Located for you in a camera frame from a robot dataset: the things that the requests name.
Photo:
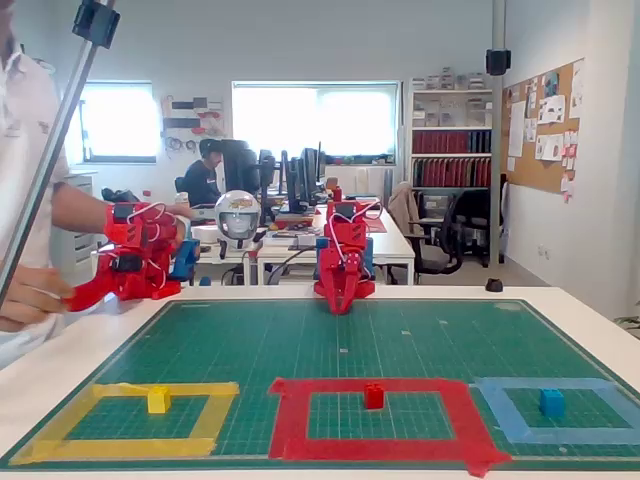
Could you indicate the black office chair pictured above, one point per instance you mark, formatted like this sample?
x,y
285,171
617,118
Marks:
x,y
470,210

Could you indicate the black pole bracket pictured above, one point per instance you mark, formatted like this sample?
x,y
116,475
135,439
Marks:
x,y
95,22
498,62

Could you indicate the wide bright window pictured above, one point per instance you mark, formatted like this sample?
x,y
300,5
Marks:
x,y
310,115

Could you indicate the black computer monitor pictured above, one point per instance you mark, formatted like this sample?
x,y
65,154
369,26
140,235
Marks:
x,y
266,170
240,165
292,180
310,170

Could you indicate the green plant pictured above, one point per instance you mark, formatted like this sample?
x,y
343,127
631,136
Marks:
x,y
631,320

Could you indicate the black bag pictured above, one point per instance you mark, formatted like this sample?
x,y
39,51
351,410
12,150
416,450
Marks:
x,y
120,196

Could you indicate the red tape square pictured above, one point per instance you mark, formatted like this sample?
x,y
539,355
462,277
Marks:
x,y
365,447

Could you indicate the blue tape square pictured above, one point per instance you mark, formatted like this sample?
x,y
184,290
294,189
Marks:
x,y
565,435

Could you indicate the white helmet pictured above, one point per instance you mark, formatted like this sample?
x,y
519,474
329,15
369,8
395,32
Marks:
x,y
237,210

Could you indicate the grey vertical pole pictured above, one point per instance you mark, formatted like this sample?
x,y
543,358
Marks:
x,y
498,150

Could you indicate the colourful drink bottle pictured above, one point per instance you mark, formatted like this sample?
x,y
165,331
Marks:
x,y
182,198

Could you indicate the operator right hand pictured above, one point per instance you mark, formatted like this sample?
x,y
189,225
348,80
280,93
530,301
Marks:
x,y
30,300

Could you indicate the blue lego brick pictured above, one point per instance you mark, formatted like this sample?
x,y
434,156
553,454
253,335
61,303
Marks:
x,y
551,404

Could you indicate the seated person dark shirt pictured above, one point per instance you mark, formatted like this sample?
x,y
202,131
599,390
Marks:
x,y
200,180

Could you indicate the white shelf unit with binders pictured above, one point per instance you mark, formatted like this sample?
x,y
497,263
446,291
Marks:
x,y
450,150

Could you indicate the operator in white shirt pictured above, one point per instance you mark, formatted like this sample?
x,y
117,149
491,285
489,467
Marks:
x,y
25,110

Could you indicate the white drawer cabinet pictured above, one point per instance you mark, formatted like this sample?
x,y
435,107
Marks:
x,y
82,185

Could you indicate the stack of books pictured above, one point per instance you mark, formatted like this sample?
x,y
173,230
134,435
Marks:
x,y
295,222

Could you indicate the cork pin board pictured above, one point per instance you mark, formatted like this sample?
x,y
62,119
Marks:
x,y
550,170

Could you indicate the red lego brick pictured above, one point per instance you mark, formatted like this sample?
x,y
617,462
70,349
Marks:
x,y
373,397

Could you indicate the operator left forearm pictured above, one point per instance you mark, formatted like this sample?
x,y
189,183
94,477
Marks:
x,y
80,210

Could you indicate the wall tool panel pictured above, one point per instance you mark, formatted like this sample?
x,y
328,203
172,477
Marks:
x,y
192,117

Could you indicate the red robot arm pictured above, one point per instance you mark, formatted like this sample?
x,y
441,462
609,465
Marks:
x,y
345,225

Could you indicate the red leader arm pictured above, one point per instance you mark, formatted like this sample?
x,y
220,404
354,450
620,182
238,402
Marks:
x,y
135,275

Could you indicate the green cutting mat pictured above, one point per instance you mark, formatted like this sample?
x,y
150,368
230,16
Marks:
x,y
225,340

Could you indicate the chair with beige jacket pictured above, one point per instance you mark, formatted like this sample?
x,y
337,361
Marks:
x,y
402,205

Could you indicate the small bright window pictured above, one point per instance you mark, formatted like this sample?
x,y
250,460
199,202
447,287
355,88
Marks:
x,y
120,120

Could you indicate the yellow lego brick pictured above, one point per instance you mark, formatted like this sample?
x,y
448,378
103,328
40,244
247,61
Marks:
x,y
159,402

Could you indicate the yellow tape square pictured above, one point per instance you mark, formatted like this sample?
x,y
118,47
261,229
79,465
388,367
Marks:
x,y
125,447

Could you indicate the operator left hand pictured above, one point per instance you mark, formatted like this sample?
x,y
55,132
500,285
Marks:
x,y
181,215

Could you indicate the red folder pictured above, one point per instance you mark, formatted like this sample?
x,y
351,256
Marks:
x,y
381,225

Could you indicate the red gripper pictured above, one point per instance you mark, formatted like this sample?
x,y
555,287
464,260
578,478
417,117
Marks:
x,y
338,285

